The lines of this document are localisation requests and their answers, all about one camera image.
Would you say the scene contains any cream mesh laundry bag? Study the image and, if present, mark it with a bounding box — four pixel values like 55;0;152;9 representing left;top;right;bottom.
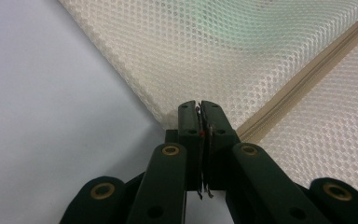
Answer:
58;0;358;204

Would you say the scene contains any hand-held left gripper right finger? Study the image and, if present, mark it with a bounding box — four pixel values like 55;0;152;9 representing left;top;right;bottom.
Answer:
200;100;241;191

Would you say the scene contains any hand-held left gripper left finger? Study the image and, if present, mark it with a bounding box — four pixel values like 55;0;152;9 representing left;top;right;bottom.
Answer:
177;100;205;192

